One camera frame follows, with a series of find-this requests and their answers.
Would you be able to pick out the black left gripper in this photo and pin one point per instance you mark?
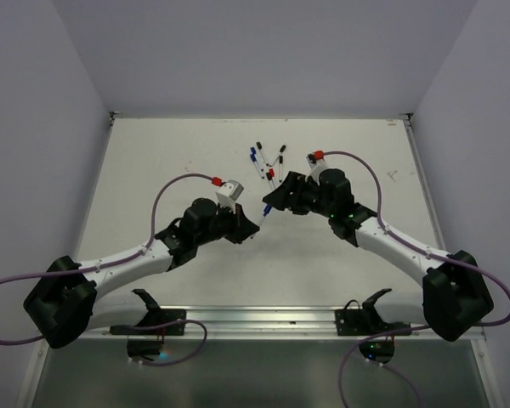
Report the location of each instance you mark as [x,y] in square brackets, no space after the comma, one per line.
[242,227]

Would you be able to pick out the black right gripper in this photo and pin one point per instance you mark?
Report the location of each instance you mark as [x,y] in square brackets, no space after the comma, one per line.
[282,195]

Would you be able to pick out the blue marker pen body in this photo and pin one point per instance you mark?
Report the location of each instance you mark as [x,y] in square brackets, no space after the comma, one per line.
[266,210]

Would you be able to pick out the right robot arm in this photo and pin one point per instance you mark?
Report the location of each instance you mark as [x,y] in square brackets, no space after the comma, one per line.
[453,296]

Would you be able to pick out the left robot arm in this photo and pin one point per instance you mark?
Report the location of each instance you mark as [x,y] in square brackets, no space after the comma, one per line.
[63,302]

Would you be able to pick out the red marker pen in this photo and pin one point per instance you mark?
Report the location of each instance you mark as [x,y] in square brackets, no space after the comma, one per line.
[276,179]

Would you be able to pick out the black marker beside red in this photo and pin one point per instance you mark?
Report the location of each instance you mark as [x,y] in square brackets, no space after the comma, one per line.
[270,175]

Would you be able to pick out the black marker right vertical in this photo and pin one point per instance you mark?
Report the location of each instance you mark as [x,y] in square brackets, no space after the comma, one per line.
[281,168]

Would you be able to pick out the black marker diagonal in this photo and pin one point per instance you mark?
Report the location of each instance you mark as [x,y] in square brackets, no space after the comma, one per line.
[278,155]

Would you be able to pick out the black marker top left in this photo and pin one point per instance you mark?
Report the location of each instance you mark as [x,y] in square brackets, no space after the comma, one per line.
[262,154]

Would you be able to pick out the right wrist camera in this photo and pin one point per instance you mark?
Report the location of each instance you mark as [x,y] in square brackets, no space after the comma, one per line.
[317,164]

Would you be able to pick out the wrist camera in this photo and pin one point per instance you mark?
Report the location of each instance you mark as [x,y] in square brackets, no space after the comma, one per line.
[317,164]
[228,194]

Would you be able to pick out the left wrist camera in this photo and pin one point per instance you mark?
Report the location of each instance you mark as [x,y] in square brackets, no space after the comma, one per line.
[228,194]

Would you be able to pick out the aluminium front rail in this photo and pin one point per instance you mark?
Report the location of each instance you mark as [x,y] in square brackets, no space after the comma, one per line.
[293,320]

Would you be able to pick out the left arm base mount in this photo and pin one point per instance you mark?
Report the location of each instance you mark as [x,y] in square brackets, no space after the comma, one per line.
[154,321]

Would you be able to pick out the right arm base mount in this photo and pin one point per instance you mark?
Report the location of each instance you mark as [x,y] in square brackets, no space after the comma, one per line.
[380,312]

